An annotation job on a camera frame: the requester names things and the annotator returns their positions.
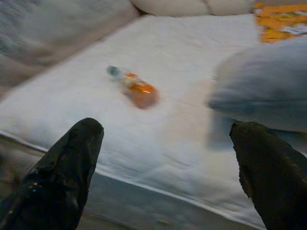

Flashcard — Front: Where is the beige bolster cushion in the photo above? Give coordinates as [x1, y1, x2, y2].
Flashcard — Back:
[130, 0, 256, 17]

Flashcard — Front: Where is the grey printed bed bumper cushion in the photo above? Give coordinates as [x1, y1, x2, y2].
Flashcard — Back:
[0, 0, 140, 96]

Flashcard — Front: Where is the white quilted mattress pad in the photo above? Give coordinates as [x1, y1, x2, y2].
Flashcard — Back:
[0, 13, 307, 230]

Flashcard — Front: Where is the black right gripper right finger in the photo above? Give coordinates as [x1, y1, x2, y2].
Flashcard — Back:
[229, 121, 307, 230]

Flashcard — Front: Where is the orange cartoon print blanket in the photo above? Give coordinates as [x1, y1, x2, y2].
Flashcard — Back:
[253, 2, 307, 44]

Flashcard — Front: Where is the grey pillow with white lettering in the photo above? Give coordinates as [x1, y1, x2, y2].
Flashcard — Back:
[207, 38, 307, 132]

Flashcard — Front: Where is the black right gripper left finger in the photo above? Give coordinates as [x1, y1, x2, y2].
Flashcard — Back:
[0, 117, 104, 230]

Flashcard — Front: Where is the orange drink bottle teal cap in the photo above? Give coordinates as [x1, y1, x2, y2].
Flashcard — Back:
[106, 65, 159, 110]

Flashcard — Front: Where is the grey quilted mattress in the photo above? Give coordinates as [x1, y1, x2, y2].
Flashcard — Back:
[0, 134, 264, 230]

